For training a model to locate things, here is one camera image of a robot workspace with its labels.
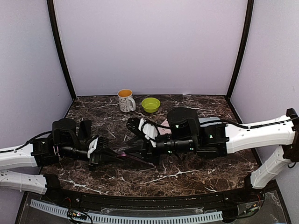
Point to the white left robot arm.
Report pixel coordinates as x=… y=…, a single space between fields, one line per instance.
x=66 y=139

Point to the black left frame post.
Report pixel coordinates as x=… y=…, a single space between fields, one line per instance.
x=59 y=48

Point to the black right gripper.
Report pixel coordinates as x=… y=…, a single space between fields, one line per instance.
x=147 y=154

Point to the white floral mug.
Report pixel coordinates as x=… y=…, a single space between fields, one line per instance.
x=126 y=101

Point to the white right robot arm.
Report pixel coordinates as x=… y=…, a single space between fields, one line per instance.
x=214 y=137

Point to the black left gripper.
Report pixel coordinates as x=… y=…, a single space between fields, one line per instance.
x=106 y=155

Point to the lime green bowl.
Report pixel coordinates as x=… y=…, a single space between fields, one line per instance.
x=150 y=105

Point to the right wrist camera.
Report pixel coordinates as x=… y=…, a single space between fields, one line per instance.
x=143 y=129

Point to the small circuit board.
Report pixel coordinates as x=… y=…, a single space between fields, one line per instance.
x=76 y=215

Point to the pink phone case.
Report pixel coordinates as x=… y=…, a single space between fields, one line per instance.
x=164 y=130

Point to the black front table rail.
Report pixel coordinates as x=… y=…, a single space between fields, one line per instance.
x=226 y=200

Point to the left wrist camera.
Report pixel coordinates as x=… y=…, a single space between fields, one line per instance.
x=97 y=143

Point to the black frame post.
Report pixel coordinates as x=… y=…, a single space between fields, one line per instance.
x=59 y=48
x=241 y=50

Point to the clear purple phone case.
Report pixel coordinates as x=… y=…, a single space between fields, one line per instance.
x=135 y=162

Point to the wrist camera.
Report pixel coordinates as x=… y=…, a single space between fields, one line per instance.
x=143 y=129
x=97 y=143

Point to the black right frame post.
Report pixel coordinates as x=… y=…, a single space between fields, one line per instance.
x=241 y=50

